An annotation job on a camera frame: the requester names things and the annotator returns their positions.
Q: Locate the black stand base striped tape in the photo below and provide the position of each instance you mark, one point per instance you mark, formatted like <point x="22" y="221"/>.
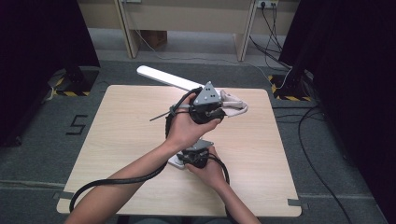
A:
<point x="76" y="81"/>
<point x="289" y="87"/>

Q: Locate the beige office desk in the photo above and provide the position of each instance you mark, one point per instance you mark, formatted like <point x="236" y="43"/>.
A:
<point x="186" y="18"/>

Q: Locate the white desk lamp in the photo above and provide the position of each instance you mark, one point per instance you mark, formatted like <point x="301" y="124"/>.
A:
<point x="162" y="76"/>

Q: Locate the white power socket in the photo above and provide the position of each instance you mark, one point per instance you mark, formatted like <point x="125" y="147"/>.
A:
<point x="267" y="3"/>

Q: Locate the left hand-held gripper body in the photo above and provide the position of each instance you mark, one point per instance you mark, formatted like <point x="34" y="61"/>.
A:
<point x="207" y="96"/>

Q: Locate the person's right hand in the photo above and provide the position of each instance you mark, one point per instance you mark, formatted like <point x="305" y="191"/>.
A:
<point x="213" y="172"/>

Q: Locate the person's left hand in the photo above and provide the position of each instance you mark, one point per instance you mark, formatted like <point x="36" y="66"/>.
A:
<point x="183" y="130"/>

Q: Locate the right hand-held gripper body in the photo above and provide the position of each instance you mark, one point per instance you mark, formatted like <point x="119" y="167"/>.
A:
<point x="197" y="157"/>

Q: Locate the grey tape strip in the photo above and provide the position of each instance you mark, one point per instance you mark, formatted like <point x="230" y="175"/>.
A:
<point x="60" y="195"/>
<point x="297" y="203"/>

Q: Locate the beige waffle cloth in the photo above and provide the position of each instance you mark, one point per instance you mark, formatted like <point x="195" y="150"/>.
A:
<point x="235" y="104"/>

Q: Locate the brown cardboard box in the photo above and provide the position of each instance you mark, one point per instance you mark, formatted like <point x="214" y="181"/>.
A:
<point x="154" y="39"/>

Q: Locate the black curtain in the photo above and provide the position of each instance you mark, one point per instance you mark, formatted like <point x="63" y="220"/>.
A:
<point x="355" y="93"/>
<point x="37" y="62"/>

